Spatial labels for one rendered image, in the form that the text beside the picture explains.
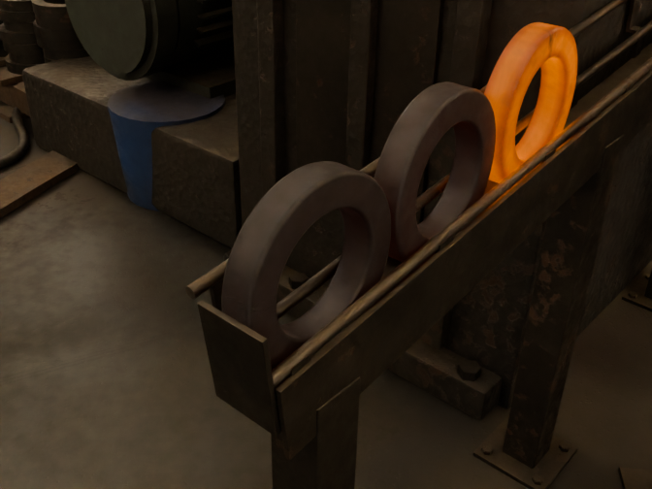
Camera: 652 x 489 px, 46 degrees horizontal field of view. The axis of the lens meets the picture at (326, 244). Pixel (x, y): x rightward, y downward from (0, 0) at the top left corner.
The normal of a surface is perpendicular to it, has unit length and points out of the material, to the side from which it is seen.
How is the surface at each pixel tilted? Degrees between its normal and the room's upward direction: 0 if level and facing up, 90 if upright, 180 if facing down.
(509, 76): 53
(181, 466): 0
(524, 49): 31
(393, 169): 64
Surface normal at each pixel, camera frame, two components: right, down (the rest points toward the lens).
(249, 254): -0.54, -0.14
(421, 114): -0.30, -0.54
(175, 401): 0.02, -0.85
